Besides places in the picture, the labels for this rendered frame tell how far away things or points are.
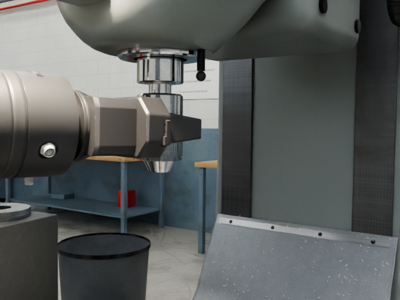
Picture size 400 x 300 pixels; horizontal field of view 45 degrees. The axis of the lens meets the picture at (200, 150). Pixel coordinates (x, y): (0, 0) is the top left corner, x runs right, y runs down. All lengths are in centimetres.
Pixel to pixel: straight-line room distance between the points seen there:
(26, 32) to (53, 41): 65
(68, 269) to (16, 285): 171
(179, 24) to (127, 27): 4
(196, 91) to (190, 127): 510
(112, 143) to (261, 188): 48
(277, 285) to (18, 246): 40
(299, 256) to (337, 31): 37
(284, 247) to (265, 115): 23
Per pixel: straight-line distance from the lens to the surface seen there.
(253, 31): 56
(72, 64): 704
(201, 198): 461
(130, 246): 273
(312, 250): 81
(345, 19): 64
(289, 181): 83
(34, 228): 73
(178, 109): 48
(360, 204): 79
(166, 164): 48
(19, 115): 38
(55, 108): 39
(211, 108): 546
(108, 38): 44
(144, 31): 42
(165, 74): 47
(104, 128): 41
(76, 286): 242
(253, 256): 84
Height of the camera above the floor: 124
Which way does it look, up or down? 3 degrees down
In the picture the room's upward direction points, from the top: 1 degrees clockwise
